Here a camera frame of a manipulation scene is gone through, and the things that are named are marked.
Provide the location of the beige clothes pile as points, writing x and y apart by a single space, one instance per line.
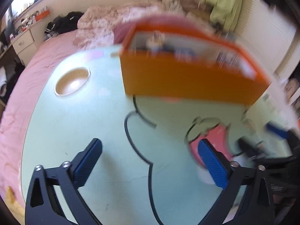
194 7

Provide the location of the orange cardboard box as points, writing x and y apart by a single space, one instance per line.
168 56

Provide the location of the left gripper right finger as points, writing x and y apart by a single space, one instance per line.
257 204

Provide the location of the pink floral quilt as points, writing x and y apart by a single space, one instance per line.
95 27

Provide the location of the green hanging garment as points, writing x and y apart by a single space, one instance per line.
224 12

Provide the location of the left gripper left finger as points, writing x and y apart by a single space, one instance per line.
42 205

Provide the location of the black clothes pile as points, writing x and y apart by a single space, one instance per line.
62 24

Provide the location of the pink bed sheet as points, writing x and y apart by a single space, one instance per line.
21 103

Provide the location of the white bedside drawer cabinet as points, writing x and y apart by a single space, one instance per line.
25 47

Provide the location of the green cartoon lap table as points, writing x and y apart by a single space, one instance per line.
145 174

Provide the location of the orange shelf organizer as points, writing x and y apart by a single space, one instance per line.
42 15

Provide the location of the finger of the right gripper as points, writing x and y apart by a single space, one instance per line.
252 151
278 131

